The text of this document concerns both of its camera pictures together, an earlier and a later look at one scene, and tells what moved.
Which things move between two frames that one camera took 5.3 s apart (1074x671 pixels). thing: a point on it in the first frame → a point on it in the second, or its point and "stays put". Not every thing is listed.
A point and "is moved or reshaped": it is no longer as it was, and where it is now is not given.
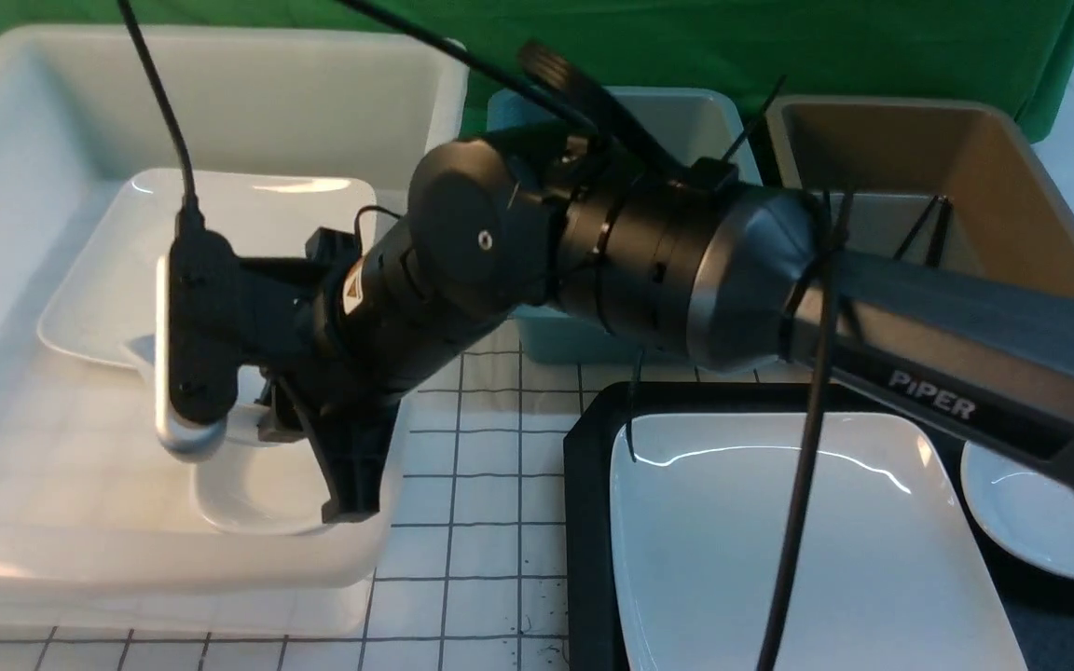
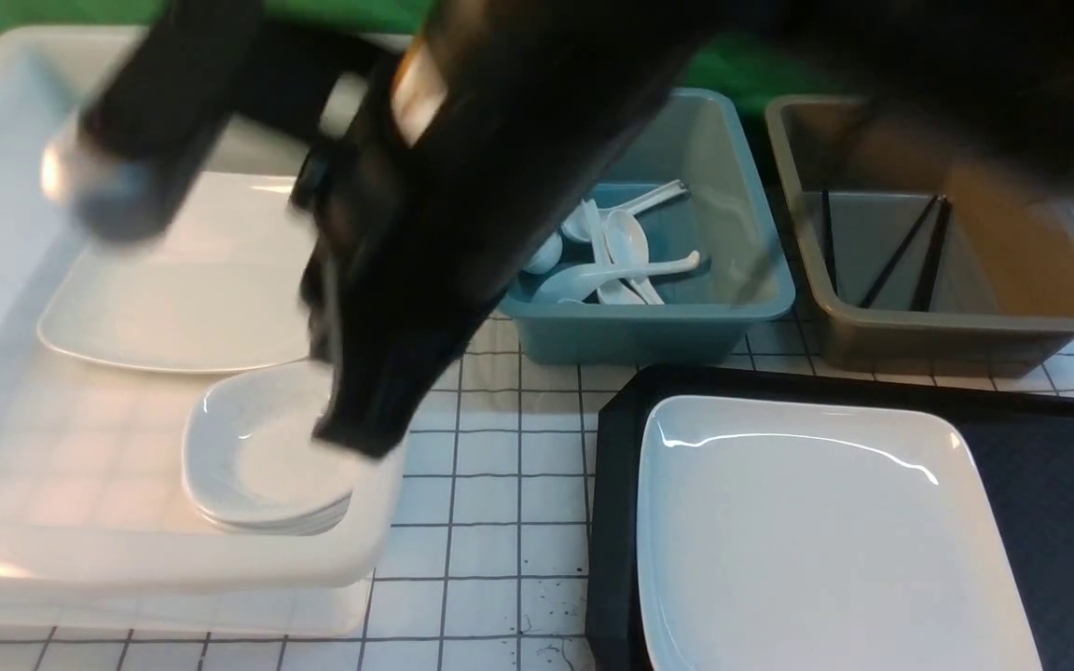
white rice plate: [703, 513] is moved or reshaped
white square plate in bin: [104, 309] stays put
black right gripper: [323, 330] → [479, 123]
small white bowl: [243, 421] → [252, 460]
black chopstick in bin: [915, 227] stays put
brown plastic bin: [951, 184] stays put
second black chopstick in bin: [935, 249] stays put
